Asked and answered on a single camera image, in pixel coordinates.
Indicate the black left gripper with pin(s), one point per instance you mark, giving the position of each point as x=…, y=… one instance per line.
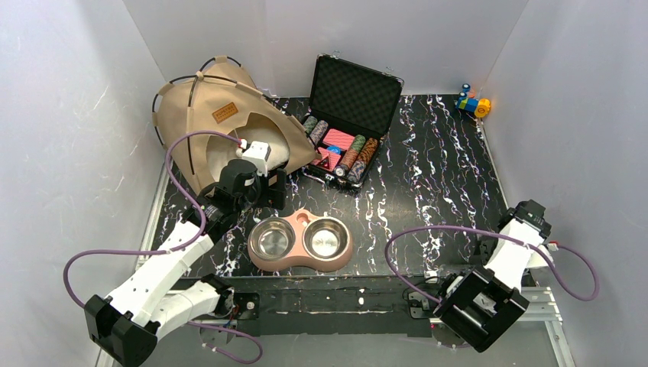
x=277, y=188

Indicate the pink double bowl holder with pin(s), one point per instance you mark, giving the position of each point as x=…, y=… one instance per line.
x=298, y=256

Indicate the steel pet bowl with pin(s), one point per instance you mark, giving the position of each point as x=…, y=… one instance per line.
x=326, y=238
x=271, y=239

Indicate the white fluffy cushion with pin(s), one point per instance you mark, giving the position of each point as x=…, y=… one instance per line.
x=220, y=150

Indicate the tan fabric pet tent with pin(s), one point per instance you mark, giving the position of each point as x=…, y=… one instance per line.
x=171, y=112

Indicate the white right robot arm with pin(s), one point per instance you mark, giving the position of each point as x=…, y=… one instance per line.
x=481, y=304

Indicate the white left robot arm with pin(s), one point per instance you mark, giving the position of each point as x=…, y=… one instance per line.
x=129, y=322

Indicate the black poker chip case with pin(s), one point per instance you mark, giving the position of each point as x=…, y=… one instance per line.
x=350, y=111

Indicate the colourful toy train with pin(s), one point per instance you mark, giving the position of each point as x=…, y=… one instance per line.
x=468, y=102

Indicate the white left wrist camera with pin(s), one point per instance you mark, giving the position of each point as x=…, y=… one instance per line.
x=256, y=152

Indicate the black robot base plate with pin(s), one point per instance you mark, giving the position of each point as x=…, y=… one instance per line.
x=321, y=305

